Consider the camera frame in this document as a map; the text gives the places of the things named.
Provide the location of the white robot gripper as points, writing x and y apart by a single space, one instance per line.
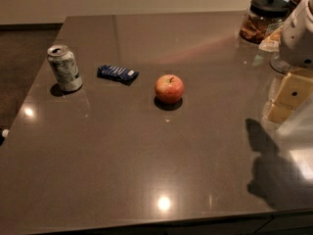
298 41

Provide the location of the red yellow apple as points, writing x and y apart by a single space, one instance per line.
169 89

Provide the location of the clear plastic snack bag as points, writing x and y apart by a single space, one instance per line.
271 40

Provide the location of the glass jar with black lid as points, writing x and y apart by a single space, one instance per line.
259 16

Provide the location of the blue striped snack packet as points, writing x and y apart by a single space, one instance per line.
116 73

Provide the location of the white grey soda can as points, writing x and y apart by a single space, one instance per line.
63 64

